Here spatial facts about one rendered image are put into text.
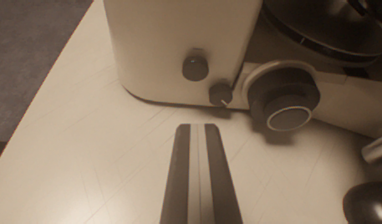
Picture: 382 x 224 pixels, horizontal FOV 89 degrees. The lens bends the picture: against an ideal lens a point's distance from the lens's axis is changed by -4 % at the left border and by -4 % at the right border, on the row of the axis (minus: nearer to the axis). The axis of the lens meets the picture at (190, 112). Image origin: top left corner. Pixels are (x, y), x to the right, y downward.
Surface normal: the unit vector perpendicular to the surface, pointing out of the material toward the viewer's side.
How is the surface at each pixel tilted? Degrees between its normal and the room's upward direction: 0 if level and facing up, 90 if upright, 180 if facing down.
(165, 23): 90
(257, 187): 0
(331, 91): 90
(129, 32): 91
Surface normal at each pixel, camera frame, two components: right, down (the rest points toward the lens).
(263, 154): 0.14, -0.59
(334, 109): -0.32, 0.73
